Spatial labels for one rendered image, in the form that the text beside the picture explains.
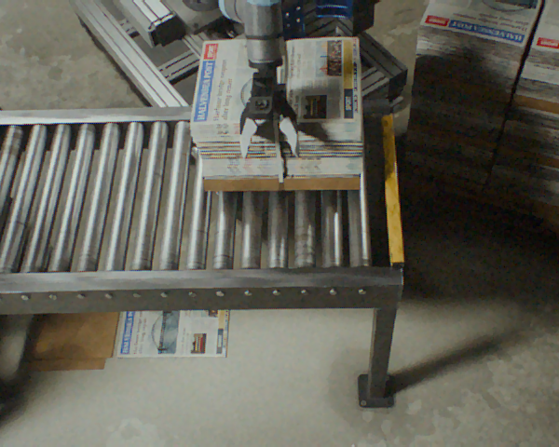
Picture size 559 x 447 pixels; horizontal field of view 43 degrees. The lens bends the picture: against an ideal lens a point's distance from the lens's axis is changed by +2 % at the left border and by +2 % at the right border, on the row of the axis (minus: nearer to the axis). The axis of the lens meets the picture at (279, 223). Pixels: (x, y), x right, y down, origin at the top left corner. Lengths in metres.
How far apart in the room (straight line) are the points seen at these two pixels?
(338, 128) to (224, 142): 0.26
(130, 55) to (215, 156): 1.39
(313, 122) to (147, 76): 1.43
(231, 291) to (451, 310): 1.05
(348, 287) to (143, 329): 1.08
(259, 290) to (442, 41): 0.91
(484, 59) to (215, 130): 0.86
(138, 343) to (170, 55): 1.17
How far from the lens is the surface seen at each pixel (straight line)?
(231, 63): 1.67
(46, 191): 1.86
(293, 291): 1.60
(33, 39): 3.51
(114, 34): 3.05
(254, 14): 1.40
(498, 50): 2.05
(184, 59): 2.88
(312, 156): 1.58
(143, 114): 1.93
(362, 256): 1.61
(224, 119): 1.53
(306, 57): 1.67
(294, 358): 2.37
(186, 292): 1.63
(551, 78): 2.10
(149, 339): 2.47
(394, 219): 1.64
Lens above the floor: 2.21
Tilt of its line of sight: 58 degrees down
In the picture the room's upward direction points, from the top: 8 degrees counter-clockwise
